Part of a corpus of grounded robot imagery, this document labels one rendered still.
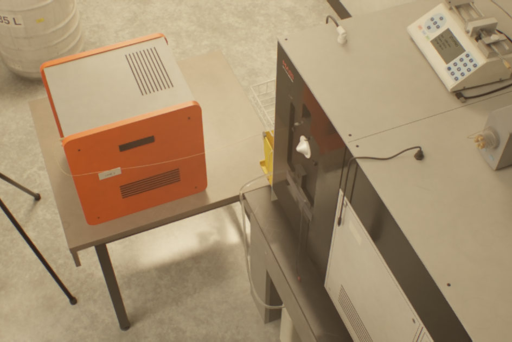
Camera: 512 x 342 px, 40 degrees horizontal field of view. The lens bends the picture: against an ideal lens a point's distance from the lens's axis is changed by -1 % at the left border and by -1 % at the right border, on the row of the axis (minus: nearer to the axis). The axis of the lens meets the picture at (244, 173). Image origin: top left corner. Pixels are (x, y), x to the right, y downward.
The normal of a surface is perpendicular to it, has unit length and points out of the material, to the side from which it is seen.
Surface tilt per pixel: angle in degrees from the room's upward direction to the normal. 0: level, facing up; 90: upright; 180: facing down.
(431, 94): 0
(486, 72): 87
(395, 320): 90
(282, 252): 0
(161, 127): 90
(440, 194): 0
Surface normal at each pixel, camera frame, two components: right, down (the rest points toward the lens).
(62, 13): 0.85, 0.41
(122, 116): 0.00, -0.63
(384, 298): -0.93, 0.29
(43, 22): 0.47, 0.69
